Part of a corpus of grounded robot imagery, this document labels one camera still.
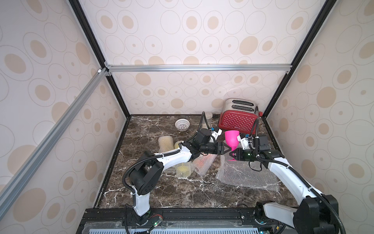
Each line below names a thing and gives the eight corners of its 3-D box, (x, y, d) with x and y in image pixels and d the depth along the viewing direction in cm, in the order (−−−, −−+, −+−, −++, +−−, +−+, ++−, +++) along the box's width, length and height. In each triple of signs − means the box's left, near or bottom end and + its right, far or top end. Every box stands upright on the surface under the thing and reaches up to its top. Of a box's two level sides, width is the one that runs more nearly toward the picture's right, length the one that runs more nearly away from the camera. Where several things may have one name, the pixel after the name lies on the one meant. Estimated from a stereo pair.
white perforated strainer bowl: (173, 128, 114) (172, 123, 110) (181, 120, 120) (180, 116, 115) (183, 133, 111) (182, 129, 107) (190, 125, 116) (190, 121, 112)
